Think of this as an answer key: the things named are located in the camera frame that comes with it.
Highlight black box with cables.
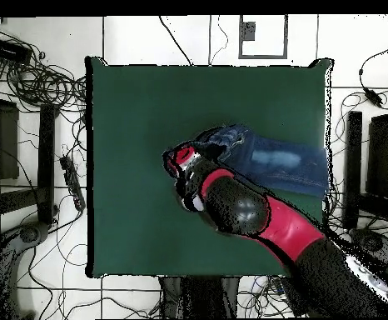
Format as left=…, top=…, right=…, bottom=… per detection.
left=0, top=37, right=32, bottom=63

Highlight blue denim jeans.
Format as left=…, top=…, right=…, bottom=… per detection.
left=193, top=123, right=331, bottom=200

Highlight dark green table cloth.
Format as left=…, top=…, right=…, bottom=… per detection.
left=84, top=56, right=334, bottom=280

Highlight tangle of black cables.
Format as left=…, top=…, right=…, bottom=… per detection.
left=0, top=24, right=88, bottom=114

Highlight black power strip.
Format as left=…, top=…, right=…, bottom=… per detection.
left=59, top=156, right=87, bottom=212

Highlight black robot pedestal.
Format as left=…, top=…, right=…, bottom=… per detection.
left=159, top=276, right=240, bottom=319

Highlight grey square frame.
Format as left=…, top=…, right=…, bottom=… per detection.
left=237, top=14, right=289, bottom=60

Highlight black stand frame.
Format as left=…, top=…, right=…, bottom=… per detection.
left=0, top=75, right=61, bottom=231
left=342, top=84, right=388, bottom=234

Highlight black power adapter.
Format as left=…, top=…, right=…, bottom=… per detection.
left=362, top=87, right=386, bottom=108

